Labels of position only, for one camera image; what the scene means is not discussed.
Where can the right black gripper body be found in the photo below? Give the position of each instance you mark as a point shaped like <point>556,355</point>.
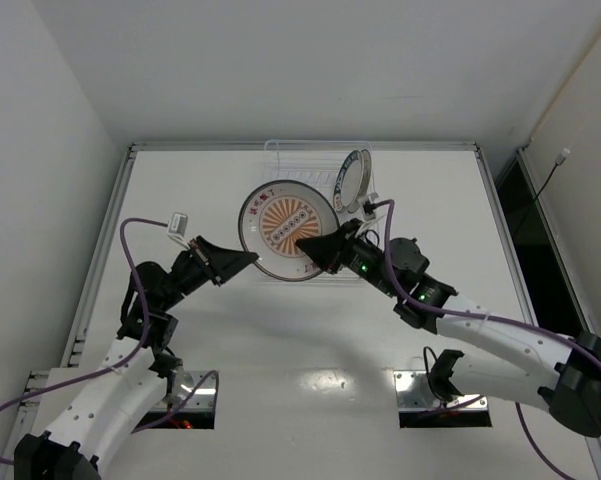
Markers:
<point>340,248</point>

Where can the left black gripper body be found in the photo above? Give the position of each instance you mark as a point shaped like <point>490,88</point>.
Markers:
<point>206,261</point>

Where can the sunburst pattern plate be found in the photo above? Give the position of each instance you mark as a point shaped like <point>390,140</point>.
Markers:
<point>274,217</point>

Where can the green rim lettered plate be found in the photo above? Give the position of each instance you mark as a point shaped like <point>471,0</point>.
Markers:
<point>348,182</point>

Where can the white plate floral emblem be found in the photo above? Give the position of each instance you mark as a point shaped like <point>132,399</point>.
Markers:
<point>365,161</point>

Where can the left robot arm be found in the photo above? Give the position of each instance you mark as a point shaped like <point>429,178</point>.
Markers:
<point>136,373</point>

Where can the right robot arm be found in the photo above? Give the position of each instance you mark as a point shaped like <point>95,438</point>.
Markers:
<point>558,374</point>

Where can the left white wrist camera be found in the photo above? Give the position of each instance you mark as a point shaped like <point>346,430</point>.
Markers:
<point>176,229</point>

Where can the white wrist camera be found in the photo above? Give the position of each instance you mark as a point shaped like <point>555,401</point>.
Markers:
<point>176,229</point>
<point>369,204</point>

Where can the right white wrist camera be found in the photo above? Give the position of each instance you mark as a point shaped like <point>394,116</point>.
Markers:
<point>369,204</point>

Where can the aluminium frame rail left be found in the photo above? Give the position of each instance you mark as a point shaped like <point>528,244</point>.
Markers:
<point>79,327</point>

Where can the aluminium frame rail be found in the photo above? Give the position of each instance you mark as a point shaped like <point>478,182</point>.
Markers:
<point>522,294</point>
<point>79,327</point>
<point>302,145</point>

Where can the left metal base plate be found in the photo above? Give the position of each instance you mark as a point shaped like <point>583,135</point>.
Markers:
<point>194,391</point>

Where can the metal base plate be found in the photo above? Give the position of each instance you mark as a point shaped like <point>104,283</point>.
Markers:
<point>413,395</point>
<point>194,391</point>

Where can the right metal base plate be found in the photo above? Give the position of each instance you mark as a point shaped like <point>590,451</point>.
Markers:
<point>413,395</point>

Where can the aluminium frame rail back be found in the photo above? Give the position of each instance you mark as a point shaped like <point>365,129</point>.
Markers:
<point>302,145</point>

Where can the aluminium frame rail right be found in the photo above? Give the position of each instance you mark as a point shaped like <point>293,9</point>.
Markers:
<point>522,294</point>

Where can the black cable white plug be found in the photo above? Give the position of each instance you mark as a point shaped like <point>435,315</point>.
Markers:
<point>558,162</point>

